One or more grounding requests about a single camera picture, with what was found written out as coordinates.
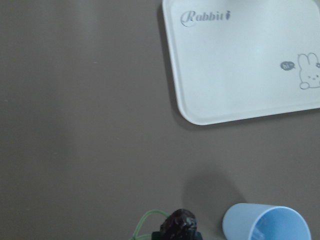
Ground cream rabbit tray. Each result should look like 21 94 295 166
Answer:
162 0 320 125

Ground light blue plastic cup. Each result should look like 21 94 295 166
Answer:
222 203 312 240

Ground dark cherry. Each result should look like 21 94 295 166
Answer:
132 208 198 240

